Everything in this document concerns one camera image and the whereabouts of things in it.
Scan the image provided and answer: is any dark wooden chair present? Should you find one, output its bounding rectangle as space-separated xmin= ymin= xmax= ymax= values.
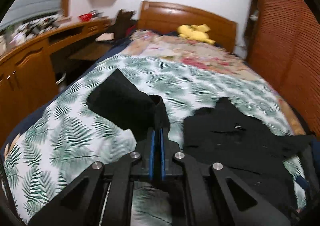
xmin=95 ymin=9 xmax=137 ymax=42

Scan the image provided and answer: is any black double-breasted coat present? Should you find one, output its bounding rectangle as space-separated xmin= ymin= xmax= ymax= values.
xmin=87 ymin=70 xmax=311 ymax=212

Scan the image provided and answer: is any wooden headboard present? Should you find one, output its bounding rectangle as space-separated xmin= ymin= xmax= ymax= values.
xmin=137 ymin=1 xmax=237 ymax=53

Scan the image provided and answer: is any green leaf print bedsheet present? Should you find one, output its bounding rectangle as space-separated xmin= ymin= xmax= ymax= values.
xmin=4 ymin=54 xmax=310 ymax=223

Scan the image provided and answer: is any brown louvered wardrobe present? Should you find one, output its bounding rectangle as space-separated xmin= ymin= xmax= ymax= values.
xmin=247 ymin=0 xmax=319 ymax=135

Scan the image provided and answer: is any wooden desk cabinet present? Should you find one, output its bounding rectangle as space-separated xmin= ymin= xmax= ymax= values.
xmin=1 ymin=17 xmax=111 ymax=144

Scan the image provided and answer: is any folded navy blue garment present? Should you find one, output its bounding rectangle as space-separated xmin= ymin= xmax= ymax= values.
xmin=296 ymin=138 xmax=319 ymax=197

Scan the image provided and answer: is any yellow plush toy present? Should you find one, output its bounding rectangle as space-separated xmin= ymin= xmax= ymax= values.
xmin=177 ymin=24 xmax=216 ymax=45

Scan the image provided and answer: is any floral quilt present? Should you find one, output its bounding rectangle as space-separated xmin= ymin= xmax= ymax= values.
xmin=124 ymin=30 xmax=306 ymax=135

